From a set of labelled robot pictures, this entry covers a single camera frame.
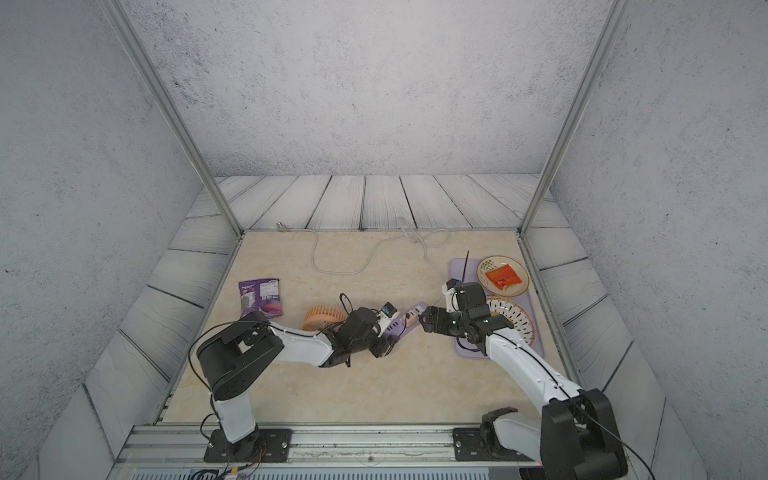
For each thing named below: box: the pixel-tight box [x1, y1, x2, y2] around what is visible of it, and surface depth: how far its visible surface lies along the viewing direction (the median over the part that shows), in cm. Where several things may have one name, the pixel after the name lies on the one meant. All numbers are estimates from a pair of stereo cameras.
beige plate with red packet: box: [477, 255, 530, 298], surface depth 107 cm
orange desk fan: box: [301, 305, 348, 331], surface depth 84 cm
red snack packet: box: [485, 264, 523, 291], surface depth 107 cm
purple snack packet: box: [238, 278, 283, 319], surface depth 101 cm
